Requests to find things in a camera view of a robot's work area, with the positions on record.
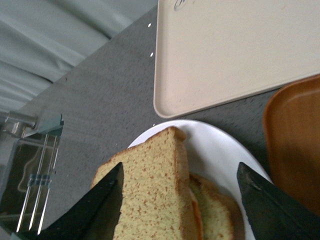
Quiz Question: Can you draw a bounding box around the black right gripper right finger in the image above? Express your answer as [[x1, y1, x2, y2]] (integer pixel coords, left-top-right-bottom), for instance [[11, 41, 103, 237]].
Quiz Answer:
[[237, 162, 320, 240]]

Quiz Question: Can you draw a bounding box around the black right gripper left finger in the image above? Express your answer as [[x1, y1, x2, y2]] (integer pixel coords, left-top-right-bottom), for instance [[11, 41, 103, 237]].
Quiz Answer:
[[18, 162, 124, 240]]

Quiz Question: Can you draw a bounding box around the bread slice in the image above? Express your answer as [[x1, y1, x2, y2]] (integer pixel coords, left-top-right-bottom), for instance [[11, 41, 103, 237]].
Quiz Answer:
[[189, 173, 245, 240], [91, 126, 200, 240]]

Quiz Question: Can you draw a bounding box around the white oval plate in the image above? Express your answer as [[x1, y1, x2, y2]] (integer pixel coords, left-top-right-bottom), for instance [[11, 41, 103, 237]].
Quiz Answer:
[[131, 120, 270, 240]]

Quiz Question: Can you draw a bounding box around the fried egg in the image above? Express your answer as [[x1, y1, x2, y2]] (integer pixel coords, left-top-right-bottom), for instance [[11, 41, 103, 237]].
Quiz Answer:
[[189, 189, 204, 240]]

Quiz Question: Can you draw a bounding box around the brown wooden tray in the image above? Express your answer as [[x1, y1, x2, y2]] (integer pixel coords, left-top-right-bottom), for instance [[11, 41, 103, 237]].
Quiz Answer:
[[263, 75, 320, 215]]

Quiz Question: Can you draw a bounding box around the metal rack with rods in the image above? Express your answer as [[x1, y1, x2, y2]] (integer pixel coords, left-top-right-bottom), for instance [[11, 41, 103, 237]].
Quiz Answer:
[[0, 111, 64, 234]]

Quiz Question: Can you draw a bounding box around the beige rabbit tray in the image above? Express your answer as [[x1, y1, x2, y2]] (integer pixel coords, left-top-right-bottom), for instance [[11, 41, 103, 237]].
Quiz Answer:
[[153, 0, 320, 119]]

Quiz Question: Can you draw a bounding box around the grey curtain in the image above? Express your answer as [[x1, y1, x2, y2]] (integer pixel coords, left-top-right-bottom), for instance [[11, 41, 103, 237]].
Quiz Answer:
[[0, 0, 157, 112]]

